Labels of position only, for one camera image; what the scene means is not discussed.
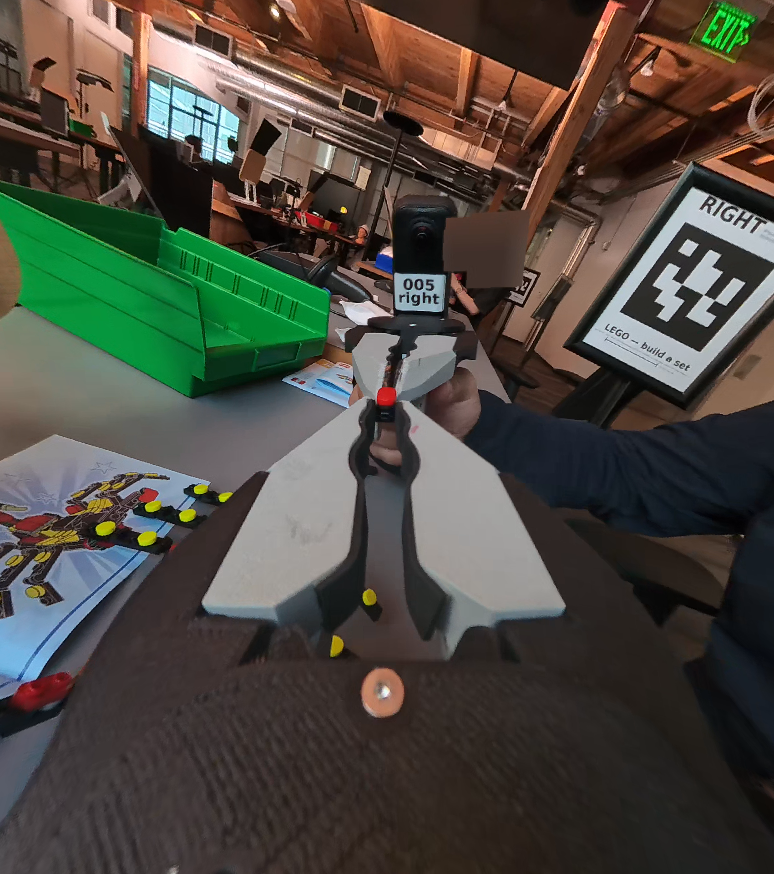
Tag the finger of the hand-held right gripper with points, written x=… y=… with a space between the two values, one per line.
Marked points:
x=370 y=365
x=428 y=369

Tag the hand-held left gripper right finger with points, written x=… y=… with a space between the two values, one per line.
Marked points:
x=482 y=546

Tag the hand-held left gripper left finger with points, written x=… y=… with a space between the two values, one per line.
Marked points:
x=291 y=539

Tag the small red black lego assembly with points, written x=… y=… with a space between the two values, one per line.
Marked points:
x=387 y=398

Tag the person's right forearm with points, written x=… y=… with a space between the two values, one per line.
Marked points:
x=632 y=464

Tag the open lego instruction booklet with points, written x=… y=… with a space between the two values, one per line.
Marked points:
x=18 y=614

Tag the red yellow black lego assembly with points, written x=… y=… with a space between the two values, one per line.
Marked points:
x=38 y=689

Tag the person's right hand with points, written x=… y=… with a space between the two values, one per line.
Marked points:
x=455 y=406

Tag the blue lidded storage box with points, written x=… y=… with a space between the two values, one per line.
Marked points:
x=385 y=259

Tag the small white blue leaflet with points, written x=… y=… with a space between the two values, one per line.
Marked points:
x=318 y=382

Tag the black barcode scanner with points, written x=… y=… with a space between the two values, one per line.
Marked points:
x=332 y=280

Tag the black floor lamp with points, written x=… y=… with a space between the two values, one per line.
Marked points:
x=402 y=124

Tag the small framed marker sign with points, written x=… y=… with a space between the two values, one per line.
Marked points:
x=527 y=287

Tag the black office chair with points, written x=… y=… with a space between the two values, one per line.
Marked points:
x=646 y=567

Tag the green plastic bin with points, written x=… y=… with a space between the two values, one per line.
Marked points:
x=155 y=293

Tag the black framed marker sign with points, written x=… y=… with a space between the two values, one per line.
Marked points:
x=701 y=287

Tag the person's torso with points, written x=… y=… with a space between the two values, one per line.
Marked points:
x=769 y=614

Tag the green exit sign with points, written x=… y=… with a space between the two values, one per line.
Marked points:
x=724 y=31

